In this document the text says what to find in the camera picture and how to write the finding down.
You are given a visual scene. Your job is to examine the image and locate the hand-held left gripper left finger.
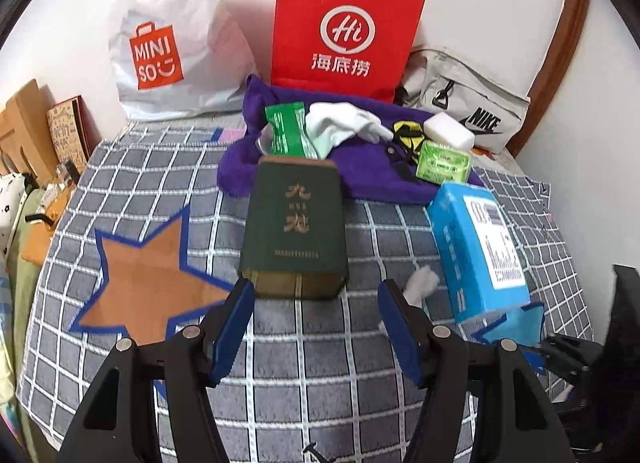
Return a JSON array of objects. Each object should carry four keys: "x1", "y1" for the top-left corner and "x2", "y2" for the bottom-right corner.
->
[{"x1": 57, "y1": 277, "x2": 256, "y2": 463}]

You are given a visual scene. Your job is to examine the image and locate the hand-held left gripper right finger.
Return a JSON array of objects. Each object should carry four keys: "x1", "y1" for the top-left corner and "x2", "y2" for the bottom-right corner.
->
[{"x1": 377, "y1": 279, "x2": 573, "y2": 463}]

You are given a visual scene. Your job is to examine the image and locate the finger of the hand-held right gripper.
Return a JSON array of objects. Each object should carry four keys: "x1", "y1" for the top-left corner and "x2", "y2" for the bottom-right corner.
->
[{"x1": 539, "y1": 335, "x2": 603, "y2": 380}]

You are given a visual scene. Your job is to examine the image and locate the dark green tin box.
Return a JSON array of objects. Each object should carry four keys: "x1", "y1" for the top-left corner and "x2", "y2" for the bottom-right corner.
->
[{"x1": 237, "y1": 155, "x2": 350, "y2": 300}]

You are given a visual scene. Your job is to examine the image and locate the purple towel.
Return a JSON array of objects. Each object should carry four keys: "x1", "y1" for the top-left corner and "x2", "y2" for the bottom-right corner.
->
[{"x1": 216, "y1": 74, "x2": 488, "y2": 208}]

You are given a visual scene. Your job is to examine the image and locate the yellow black pouch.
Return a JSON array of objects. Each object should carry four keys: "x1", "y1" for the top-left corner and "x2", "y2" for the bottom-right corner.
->
[{"x1": 387, "y1": 118, "x2": 436, "y2": 184}]

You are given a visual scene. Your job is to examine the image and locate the white cotton piece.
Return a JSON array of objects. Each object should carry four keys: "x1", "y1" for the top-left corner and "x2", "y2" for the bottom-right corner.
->
[{"x1": 404, "y1": 265, "x2": 441, "y2": 301}]

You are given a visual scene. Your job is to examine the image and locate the blue cardboard box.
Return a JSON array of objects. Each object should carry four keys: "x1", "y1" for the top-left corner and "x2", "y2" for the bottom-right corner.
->
[{"x1": 426, "y1": 182, "x2": 532, "y2": 325}]

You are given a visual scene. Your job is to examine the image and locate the light green tissue pack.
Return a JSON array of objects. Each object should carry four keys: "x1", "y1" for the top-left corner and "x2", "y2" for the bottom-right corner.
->
[{"x1": 416, "y1": 139, "x2": 472, "y2": 184}]

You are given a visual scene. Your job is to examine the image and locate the grey checked blanket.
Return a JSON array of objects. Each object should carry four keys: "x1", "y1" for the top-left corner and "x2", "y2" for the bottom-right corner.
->
[{"x1": 15, "y1": 123, "x2": 596, "y2": 463}]

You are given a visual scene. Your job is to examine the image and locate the white plastic case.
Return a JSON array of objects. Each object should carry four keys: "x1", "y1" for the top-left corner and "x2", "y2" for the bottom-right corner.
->
[{"x1": 424, "y1": 112, "x2": 475, "y2": 151}]

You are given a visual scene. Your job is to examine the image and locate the dark green packet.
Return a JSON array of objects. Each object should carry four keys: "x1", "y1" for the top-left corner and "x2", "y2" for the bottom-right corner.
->
[{"x1": 264, "y1": 102, "x2": 321, "y2": 160}]

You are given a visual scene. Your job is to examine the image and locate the flat brown cardboard sheet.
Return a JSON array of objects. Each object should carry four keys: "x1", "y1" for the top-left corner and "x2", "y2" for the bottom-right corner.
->
[{"x1": 21, "y1": 223, "x2": 62, "y2": 269}]

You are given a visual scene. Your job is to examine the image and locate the white sock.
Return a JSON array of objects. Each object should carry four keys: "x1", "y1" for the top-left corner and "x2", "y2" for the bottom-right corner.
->
[{"x1": 304, "y1": 102, "x2": 393, "y2": 148}]

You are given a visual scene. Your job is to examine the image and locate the grey sling bag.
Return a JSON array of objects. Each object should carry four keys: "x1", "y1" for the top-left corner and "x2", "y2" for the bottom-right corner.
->
[{"x1": 400, "y1": 47, "x2": 532, "y2": 154}]

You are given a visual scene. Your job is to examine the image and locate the white cloth black stars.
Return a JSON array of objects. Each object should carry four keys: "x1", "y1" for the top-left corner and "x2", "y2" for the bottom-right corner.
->
[{"x1": 0, "y1": 175, "x2": 31, "y2": 264}]

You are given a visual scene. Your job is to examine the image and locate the brown patterned book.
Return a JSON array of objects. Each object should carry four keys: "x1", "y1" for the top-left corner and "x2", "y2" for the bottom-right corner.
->
[{"x1": 46, "y1": 95, "x2": 94, "y2": 174}]

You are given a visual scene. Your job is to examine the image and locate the brown cardboard piece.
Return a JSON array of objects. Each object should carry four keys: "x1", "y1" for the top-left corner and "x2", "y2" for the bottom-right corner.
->
[{"x1": 0, "y1": 78, "x2": 56, "y2": 178}]

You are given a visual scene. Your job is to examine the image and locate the white plastic bag orange label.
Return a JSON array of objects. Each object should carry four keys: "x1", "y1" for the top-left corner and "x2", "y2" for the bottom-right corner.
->
[{"x1": 107, "y1": 0, "x2": 258, "y2": 121}]

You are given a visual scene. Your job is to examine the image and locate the brown wooden frame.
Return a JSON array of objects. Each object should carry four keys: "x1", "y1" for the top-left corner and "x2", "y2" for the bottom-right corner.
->
[{"x1": 505, "y1": 0, "x2": 593, "y2": 158}]

